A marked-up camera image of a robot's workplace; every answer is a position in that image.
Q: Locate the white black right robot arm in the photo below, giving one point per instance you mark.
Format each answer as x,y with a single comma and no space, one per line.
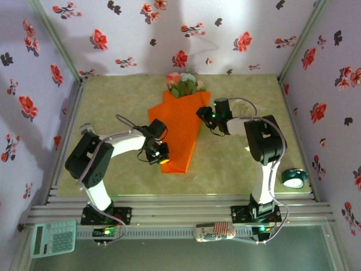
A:
263,141

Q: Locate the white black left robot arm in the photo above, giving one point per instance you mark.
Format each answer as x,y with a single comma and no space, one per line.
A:
90,163

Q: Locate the small grey white device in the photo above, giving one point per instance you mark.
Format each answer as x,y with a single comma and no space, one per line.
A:
86,128

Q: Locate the striped printed pouch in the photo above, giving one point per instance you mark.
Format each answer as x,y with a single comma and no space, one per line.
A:
214,232

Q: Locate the left controller circuit board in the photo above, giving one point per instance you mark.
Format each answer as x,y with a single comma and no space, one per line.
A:
105,232

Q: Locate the controller circuit board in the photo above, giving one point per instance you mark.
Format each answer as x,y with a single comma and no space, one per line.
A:
105,232
263,228

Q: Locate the green alarm clock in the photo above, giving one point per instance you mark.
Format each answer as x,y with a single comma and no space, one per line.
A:
293,178

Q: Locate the right controller circuit board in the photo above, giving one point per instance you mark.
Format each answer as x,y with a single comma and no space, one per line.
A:
263,228

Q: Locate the pale green calculator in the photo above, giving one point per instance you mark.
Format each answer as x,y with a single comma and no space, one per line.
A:
53,238

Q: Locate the aluminium front rail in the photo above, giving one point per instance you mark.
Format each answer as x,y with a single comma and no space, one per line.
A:
175,207

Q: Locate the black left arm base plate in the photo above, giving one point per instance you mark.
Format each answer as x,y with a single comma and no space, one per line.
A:
124,214

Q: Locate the aluminium side rail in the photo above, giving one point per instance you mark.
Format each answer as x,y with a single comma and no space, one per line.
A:
63,141
300,141

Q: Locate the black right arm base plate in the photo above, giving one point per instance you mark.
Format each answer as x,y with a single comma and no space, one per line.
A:
239,213

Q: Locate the aluminium corner post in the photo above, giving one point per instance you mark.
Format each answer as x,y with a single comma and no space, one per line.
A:
303,36
53,39

